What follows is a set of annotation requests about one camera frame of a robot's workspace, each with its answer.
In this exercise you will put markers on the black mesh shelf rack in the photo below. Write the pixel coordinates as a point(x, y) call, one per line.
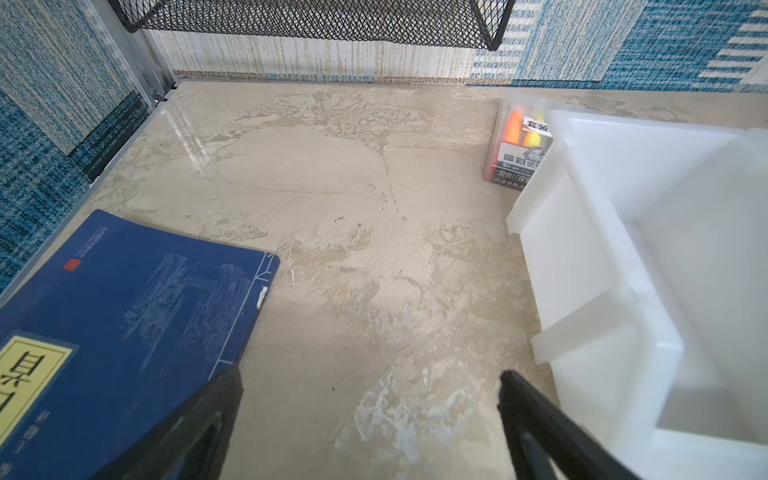
point(441, 23)

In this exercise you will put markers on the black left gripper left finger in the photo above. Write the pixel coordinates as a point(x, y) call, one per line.
point(191, 442)

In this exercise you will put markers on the highlighter marker pack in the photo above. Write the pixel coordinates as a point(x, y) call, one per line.
point(520, 141)

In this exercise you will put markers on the white three-compartment bin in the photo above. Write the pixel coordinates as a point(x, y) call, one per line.
point(646, 246)

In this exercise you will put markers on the blue book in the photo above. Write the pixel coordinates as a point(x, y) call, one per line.
point(113, 333)

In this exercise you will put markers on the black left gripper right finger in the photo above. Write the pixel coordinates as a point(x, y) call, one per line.
point(542, 440)

